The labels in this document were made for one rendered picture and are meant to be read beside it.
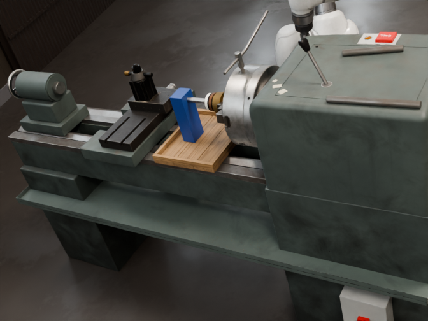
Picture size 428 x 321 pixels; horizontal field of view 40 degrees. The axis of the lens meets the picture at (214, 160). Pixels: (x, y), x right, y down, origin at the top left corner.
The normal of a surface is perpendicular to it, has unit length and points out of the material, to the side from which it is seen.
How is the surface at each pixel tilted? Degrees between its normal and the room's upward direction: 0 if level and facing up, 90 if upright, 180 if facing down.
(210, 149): 0
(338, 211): 90
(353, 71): 0
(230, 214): 0
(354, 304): 90
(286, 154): 90
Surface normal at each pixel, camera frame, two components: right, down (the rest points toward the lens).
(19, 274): -0.24, -0.78
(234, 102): -0.52, 0.00
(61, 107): 0.84, 0.13
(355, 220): -0.48, 0.61
